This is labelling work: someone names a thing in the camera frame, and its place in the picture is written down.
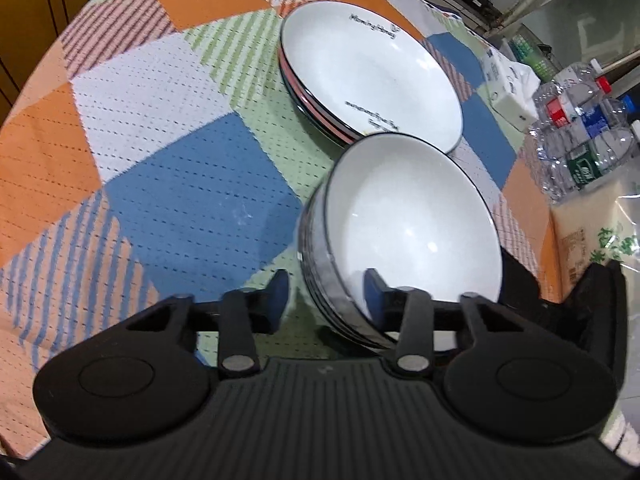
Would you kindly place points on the blue label water bottle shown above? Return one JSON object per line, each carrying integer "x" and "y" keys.
{"x": 600, "y": 124}

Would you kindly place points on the red label water bottle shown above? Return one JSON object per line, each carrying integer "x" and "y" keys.
{"x": 570, "y": 95}

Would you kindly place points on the white tissue pack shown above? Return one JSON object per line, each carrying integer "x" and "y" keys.
{"x": 511, "y": 87}

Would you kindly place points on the rice bag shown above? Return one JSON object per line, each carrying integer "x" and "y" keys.
{"x": 601, "y": 224}

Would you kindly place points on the pink heart pattern plate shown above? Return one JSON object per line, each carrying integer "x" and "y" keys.
{"x": 325, "y": 121}

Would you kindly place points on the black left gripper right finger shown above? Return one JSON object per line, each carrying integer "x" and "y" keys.
{"x": 411, "y": 311}

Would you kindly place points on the colourful patchwork tablecloth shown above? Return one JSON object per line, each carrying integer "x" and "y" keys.
{"x": 154, "y": 151}

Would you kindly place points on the clear plastic container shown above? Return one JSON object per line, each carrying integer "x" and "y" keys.
{"x": 531, "y": 55}

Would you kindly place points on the green label water bottle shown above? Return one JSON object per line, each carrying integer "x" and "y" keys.
{"x": 569, "y": 166}

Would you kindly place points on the white Morning Honey plate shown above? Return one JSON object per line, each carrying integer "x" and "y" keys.
{"x": 370, "y": 74}

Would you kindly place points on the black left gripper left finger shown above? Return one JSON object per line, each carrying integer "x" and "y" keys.
{"x": 242, "y": 313}

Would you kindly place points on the grey ribbed white bowl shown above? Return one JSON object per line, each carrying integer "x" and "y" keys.
{"x": 398, "y": 205}

